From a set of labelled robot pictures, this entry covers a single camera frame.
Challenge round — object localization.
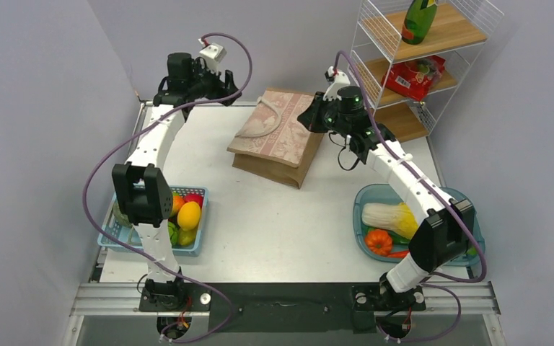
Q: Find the small green watermelon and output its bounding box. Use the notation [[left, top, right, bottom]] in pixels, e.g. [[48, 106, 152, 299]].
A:
[[167, 221, 179, 247]]

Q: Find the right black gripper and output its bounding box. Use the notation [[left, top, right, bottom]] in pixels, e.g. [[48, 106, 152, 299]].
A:
[[298, 93, 350, 137]]

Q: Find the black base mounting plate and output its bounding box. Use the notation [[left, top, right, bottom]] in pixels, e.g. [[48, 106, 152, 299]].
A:
[[137, 282, 426, 334]]

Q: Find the light blue plastic basket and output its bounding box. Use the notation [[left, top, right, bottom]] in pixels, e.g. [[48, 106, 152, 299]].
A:
[[97, 185, 208, 257]]

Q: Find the orange mini pumpkin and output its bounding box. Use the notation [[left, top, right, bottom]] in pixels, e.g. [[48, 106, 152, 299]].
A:
[[364, 229, 393, 257]]

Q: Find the brown jute tote bag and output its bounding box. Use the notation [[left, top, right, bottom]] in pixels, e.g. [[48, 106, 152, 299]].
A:
[[227, 88, 324, 189]]

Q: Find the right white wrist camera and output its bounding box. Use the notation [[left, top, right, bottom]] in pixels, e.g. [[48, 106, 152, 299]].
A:
[[322, 66, 351, 102]]

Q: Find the green glass bottle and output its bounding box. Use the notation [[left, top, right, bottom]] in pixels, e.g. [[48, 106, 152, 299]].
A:
[[401, 0, 438, 45]]

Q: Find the red apple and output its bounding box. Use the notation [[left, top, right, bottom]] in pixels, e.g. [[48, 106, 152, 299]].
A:
[[183, 193, 204, 209]]

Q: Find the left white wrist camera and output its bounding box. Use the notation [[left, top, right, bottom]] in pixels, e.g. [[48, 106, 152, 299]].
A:
[[199, 43, 227, 75]]

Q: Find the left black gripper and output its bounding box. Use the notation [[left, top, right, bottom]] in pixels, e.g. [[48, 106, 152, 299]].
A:
[[188, 59, 240, 107]]

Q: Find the red snack bag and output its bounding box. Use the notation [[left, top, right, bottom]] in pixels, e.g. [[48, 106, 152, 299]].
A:
[[381, 55, 446, 102]]

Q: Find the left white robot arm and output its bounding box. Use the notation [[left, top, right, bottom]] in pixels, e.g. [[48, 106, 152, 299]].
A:
[[112, 53, 238, 311]]

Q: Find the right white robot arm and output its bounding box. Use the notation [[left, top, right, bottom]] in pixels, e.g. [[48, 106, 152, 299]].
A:
[[297, 86, 478, 311]]

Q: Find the yellow napa cabbage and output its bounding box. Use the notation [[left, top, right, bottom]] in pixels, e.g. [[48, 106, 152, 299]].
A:
[[361, 203, 418, 239]]

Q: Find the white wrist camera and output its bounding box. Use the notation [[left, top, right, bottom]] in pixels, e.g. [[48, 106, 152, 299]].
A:
[[322, 66, 351, 102], [199, 43, 227, 75]]

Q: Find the teal plastic tray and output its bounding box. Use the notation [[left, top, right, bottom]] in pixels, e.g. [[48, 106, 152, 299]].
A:
[[352, 184, 485, 267]]

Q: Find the yellow green pear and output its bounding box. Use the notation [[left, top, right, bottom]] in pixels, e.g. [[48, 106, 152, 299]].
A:
[[177, 228, 198, 247]]

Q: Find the yellow lemon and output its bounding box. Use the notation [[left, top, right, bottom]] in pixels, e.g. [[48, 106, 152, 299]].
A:
[[177, 201, 201, 231]]

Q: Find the red chili pepper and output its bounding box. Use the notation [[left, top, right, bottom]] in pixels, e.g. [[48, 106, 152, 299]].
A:
[[387, 250, 409, 259]]

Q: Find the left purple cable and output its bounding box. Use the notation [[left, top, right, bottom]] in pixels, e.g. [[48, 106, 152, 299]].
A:
[[82, 32, 254, 345]]

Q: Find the red green mango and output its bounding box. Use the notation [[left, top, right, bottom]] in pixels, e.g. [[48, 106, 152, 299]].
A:
[[170, 192, 185, 217]]

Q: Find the white wire wooden shelf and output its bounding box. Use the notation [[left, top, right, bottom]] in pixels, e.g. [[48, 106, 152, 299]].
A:
[[351, 0, 504, 142]]

